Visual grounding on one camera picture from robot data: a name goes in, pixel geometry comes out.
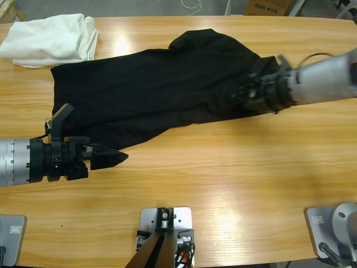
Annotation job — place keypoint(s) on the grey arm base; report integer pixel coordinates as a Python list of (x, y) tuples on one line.
[(318, 226), (14, 243)]

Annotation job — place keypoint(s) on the AUX cardboard box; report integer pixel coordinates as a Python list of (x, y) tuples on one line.
[(265, 7)]

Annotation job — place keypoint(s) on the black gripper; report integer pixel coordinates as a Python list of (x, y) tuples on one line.
[(274, 95), (55, 159)]

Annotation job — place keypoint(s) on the black Unitree polo shirt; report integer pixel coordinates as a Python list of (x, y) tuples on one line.
[(153, 92)]

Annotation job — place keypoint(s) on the white folded cloth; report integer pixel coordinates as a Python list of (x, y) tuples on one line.
[(47, 42)]

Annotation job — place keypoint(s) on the white mount block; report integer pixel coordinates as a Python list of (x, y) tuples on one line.
[(184, 220)]

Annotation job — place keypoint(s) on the silver connector plug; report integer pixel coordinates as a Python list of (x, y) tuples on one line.
[(140, 242), (184, 240)]

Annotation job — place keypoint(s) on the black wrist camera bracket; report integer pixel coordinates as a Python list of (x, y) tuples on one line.
[(60, 120), (284, 62)]

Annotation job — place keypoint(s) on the wooden pallet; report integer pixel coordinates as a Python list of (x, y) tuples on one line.
[(9, 11)]

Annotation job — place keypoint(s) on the white upright post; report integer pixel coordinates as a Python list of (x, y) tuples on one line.
[(228, 7)]

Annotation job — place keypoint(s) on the grey metal leg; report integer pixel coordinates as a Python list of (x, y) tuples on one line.
[(295, 7)]

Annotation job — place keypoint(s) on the dark camera post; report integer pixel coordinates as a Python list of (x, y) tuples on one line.
[(150, 257)]

